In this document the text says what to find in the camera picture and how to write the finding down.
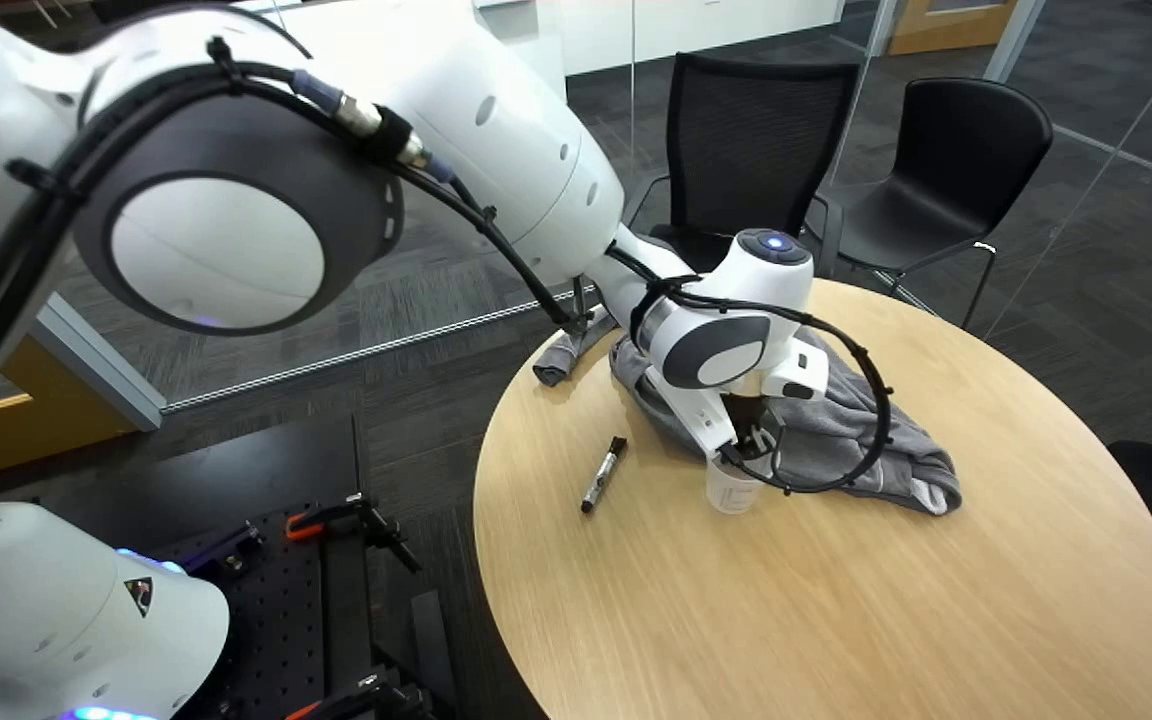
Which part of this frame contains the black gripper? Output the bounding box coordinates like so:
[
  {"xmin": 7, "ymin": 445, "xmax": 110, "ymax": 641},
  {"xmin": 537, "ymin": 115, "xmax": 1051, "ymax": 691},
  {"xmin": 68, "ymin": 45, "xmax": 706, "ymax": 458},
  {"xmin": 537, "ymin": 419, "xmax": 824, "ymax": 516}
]
[{"xmin": 717, "ymin": 386, "xmax": 797, "ymax": 487}]

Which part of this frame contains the translucent plastic cup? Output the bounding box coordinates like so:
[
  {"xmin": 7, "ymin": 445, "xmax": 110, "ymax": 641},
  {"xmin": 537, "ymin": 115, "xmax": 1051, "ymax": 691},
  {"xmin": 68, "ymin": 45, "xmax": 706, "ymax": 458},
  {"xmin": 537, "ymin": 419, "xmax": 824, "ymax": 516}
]
[{"xmin": 702, "ymin": 448, "xmax": 771, "ymax": 519}]

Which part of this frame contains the gray sweatshirt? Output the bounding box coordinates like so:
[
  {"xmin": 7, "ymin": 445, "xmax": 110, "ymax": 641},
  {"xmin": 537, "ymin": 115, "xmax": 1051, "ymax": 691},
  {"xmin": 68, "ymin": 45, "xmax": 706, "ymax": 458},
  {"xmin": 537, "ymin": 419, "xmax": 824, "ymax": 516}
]
[{"xmin": 527, "ymin": 296, "xmax": 966, "ymax": 519}]

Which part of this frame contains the black and white marker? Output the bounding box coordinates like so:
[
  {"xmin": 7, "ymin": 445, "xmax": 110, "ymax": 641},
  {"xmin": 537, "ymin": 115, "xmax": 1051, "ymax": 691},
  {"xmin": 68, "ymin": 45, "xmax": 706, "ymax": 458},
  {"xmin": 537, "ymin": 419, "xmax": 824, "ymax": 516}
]
[{"xmin": 574, "ymin": 433, "xmax": 631, "ymax": 519}]

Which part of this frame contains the black mesh-back chair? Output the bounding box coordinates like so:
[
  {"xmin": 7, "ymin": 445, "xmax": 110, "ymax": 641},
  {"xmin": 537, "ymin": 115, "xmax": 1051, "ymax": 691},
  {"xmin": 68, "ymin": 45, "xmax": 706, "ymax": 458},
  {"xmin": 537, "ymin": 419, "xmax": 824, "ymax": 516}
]
[{"xmin": 627, "ymin": 51, "xmax": 869, "ymax": 276}]

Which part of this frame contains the black plastic shell chair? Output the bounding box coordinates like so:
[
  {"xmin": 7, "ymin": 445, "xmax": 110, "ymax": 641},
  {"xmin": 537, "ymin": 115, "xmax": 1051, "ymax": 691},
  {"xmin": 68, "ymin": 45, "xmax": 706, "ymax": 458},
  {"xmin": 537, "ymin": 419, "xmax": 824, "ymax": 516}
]
[{"xmin": 824, "ymin": 77, "xmax": 1056, "ymax": 333}]

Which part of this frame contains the wooden door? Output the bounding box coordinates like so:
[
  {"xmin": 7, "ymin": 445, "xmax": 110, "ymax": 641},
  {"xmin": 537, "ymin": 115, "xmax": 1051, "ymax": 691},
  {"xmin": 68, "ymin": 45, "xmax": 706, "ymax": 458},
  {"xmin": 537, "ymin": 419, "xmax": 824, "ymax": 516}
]
[{"xmin": 883, "ymin": 0, "xmax": 1025, "ymax": 59}]

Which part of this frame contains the black purple tool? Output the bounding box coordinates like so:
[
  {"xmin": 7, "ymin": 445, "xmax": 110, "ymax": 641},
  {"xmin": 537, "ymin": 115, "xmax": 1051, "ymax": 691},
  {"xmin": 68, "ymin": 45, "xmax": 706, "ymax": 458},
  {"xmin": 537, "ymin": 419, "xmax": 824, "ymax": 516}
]
[{"xmin": 169, "ymin": 516, "xmax": 272, "ymax": 574}]

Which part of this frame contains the wooden cabinet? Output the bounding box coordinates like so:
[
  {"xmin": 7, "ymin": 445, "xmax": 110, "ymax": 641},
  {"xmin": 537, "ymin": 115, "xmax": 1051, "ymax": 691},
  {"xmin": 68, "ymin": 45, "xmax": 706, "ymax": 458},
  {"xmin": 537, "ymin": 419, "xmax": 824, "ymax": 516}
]
[{"xmin": 0, "ymin": 337, "xmax": 139, "ymax": 491}]

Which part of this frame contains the black orange-handled clamp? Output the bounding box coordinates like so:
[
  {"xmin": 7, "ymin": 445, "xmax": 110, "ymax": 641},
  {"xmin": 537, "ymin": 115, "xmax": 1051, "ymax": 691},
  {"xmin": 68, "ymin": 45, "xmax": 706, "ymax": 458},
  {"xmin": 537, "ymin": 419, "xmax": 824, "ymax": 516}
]
[
  {"xmin": 285, "ymin": 642, "xmax": 440, "ymax": 720},
  {"xmin": 285, "ymin": 487, "xmax": 427, "ymax": 574}
]

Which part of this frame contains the gray glass wall rail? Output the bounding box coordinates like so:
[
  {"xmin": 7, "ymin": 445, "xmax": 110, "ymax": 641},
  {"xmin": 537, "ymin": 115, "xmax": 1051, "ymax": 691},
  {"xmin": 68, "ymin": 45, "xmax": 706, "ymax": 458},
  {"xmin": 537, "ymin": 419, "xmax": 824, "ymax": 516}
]
[{"xmin": 33, "ymin": 291, "xmax": 566, "ymax": 433}]

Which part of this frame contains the gray glass wall post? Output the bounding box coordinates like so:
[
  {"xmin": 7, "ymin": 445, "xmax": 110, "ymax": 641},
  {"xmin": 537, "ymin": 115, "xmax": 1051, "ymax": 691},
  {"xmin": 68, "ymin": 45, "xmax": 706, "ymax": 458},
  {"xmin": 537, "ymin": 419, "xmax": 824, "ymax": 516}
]
[{"xmin": 979, "ymin": 0, "xmax": 1051, "ymax": 84}]

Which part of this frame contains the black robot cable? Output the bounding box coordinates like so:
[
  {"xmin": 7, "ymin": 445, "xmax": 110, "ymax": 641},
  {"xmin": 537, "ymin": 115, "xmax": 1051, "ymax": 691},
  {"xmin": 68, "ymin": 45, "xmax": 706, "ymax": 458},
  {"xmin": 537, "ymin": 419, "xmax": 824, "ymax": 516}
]
[{"xmin": 0, "ymin": 35, "xmax": 894, "ymax": 497}]

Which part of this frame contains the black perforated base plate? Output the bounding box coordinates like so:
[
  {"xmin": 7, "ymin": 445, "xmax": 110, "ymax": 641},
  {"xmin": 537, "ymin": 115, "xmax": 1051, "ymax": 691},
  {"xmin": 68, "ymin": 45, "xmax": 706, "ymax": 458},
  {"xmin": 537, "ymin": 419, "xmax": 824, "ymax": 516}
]
[{"xmin": 131, "ymin": 417, "xmax": 527, "ymax": 720}]

